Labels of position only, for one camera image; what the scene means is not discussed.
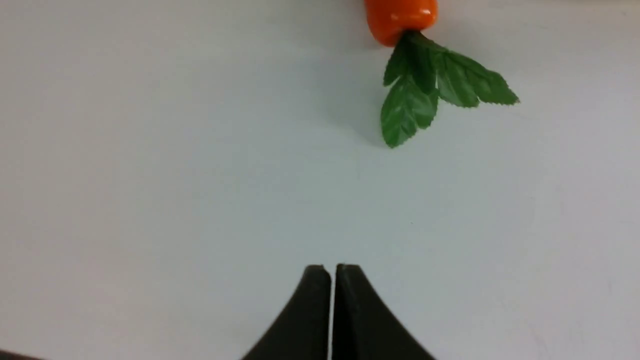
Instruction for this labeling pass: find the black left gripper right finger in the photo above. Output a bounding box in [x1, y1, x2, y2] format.
[331, 263, 434, 360]

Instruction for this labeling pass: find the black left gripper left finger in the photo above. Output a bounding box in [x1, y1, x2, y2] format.
[243, 264, 332, 360]

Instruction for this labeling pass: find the orange plastic carrot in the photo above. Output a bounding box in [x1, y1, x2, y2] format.
[364, 0, 519, 149]

